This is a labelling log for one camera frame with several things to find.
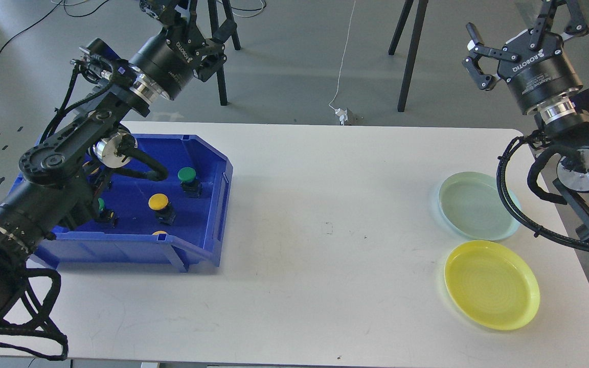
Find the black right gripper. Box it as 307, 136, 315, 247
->
462, 0, 589, 114

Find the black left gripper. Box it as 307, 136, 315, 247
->
129, 1, 222, 101

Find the green push button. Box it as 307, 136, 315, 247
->
94, 197, 118, 228
177, 166, 202, 198

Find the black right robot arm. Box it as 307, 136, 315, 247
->
462, 1, 589, 253

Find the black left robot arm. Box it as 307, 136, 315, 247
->
0, 1, 240, 361

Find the pale green plate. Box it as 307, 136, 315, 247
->
437, 172, 520, 241

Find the yellow plate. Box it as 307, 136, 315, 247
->
443, 240, 541, 331

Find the black stand leg left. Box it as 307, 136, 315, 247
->
207, 1, 241, 106

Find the black stand leg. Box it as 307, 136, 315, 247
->
388, 1, 428, 112
207, 1, 241, 106

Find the black stand leg right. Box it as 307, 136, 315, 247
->
388, 1, 428, 112

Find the white power adapter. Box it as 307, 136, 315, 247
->
334, 108, 352, 126

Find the blue plastic bin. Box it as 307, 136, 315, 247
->
31, 134, 233, 272

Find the white cable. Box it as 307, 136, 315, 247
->
328, 0, 357, 110

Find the black floor cable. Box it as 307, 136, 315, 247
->
0, 0, 111, 86

